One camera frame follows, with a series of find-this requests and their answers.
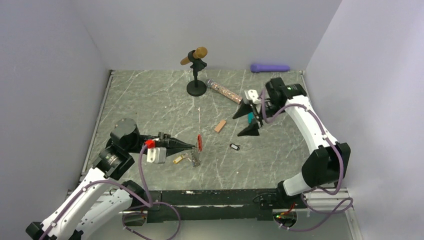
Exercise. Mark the gold microphone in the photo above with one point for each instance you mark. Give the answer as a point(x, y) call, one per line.
point(196, 54)

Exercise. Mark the glitter silver microphone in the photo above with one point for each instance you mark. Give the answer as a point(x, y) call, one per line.
point(210, 83)

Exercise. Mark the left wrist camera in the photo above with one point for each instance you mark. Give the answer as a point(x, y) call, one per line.
point(156, 155)

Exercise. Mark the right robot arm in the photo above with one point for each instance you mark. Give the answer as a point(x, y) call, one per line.
point(328, 158)

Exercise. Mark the teal block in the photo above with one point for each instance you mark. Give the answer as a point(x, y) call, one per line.
point(250, 117)

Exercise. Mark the red handled key holder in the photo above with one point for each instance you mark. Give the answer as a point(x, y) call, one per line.
point(195, 153)

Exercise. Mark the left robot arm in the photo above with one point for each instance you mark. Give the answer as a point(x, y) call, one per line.
point(114, 183)

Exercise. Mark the purple microphone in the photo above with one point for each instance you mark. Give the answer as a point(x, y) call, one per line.
point(264, 68)

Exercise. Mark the yellow key tag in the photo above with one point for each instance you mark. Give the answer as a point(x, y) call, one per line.
point(178, 159)

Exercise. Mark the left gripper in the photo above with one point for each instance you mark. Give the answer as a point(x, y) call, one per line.
point(173, 145)

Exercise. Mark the small wooden block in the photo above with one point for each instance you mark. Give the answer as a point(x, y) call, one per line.
point(220, 126)

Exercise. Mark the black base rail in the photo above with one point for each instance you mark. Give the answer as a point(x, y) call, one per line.
point(261, 204)

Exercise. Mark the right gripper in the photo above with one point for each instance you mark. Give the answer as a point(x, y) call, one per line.
point(244, 109)

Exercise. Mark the black microphone stand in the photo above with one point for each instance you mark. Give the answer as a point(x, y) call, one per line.
point(196, 87)

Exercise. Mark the black key tag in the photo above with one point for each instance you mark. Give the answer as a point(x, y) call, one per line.
point(234, 147)

